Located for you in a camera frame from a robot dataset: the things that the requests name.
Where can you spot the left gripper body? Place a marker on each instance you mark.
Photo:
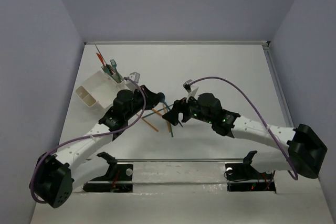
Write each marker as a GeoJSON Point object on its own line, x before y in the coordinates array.
{"type": "Point", "coordinates": [149, 96]}

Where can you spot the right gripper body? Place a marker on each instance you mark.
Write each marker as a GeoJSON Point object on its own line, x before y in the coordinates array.
{"type": "Point", "coordinates": [190, 109]}

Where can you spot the blue plastic spoon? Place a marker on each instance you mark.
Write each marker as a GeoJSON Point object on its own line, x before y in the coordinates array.
{"type": "Point", "coordinates": [163, 100]}

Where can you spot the teal fork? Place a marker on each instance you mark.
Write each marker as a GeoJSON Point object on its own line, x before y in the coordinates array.
{"type": "Point", "coordinates": [111, 69]}
{"type": "Point", "coordinates": [114, 65]}

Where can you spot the orange plastic knife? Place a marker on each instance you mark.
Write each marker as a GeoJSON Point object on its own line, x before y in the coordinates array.
{"type": "Point", "coordinates": [104, 66]}

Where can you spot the orange plastic spoon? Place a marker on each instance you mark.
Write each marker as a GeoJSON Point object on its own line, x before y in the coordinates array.
{"type": "Point", "coordinates": [157, 112]}

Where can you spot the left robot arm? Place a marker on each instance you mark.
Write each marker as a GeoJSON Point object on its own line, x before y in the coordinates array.
{"type": "Point", "coordinates": [75, 162]}

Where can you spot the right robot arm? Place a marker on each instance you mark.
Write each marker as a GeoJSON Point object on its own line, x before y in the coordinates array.
{"type": "Point", "coordinates": [297, 149]}

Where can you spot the teal chopstick crossing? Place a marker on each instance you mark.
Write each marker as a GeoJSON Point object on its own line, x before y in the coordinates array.
{"type": "Point", "coordinates": [152, 113]}

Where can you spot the orange chopstick middle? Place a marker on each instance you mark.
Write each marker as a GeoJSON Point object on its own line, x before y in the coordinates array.
{"type": "Point", "coordinates": [165, 110]}

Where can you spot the orange chopstick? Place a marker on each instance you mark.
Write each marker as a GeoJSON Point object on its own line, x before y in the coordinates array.
{"type": "Point", "coordinates": [149, 124]}
{"type": "Point", "coordinates": [165, 110]}

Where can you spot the orange chopstick left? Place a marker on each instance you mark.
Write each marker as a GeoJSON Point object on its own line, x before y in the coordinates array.
{"type": "Point", "coordinates": [149, 124]}

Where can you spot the white utensil caddy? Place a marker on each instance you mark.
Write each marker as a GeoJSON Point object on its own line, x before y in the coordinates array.
{"type": "Point", "coordinates": [99, 89]}

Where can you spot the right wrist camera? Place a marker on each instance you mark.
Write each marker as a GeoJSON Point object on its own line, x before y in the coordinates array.
{"type": "Point", "coordinates": [190, 88]}

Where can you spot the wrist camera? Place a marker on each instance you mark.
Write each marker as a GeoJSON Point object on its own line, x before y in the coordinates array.
{"type": "Point", "coordinates": [134, 76]}
{"type": "Point", "coordinates": [190, 88]}

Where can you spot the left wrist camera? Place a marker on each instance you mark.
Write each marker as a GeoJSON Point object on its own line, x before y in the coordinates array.
{"type": "Point", "coordinates": [134, 76]}

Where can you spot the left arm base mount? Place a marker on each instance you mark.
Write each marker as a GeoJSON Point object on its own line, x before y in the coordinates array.
{"type": "Point", "coordinates": [117, 178]}

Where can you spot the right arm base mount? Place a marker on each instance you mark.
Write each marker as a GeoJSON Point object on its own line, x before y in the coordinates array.
{"type": "Point", "coordinates": [242, 177]}

